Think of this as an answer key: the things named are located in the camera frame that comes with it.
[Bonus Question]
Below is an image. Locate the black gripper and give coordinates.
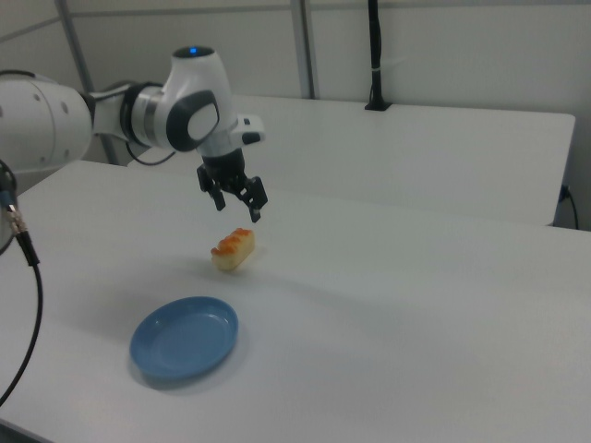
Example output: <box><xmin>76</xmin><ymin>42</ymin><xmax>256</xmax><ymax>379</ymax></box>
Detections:
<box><xmin>196</xmin><ymin>147</ymin><xmax>270</xmax><ymax>224</ymax></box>

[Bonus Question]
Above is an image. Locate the toasted bread piece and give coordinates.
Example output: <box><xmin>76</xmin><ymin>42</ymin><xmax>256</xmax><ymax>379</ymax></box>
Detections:
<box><xmin>211</xmin><ymin>227</ymin><xmax>258</xmax><ymax>273</ymax></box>

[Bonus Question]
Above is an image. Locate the blue plate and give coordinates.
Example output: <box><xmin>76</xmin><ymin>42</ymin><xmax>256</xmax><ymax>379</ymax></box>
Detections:
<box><xmin>128</xmin><ymin>295</ymin><xmax>240</xmax><ymax>382</ymax></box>

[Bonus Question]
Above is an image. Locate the white table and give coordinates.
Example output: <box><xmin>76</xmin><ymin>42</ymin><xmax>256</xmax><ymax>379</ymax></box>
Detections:
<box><xmin>127</xmin><ymin>94</ymin><xmax>576</xmax><ymax>227</ymax></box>

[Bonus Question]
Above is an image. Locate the black pole with base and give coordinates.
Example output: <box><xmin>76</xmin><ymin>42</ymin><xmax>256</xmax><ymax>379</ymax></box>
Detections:
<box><xmin>364</xmin><ymin>0</ymin><xmax>393</xmax><ymax>112</ymax></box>

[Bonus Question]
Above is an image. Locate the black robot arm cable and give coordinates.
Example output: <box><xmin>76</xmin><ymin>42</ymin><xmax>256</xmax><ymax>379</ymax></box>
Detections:
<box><xmin>118</xmin><ymin>87</ymin><xmax>179</xmax><ymax>167</ymax></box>

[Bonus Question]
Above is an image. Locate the black cable with metal connector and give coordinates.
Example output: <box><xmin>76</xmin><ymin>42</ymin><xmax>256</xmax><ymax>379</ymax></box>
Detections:
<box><xmin>0</xmin><ymin>159</ymin><xmax>44</xmax><ymax>410</ymax></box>

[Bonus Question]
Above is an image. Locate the thin black cable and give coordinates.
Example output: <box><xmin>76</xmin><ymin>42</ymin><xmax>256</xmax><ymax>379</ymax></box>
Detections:
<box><xmin>559</xmin><ymin>184</ymin><xmax>580</xmax><ymax>229</ymax></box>

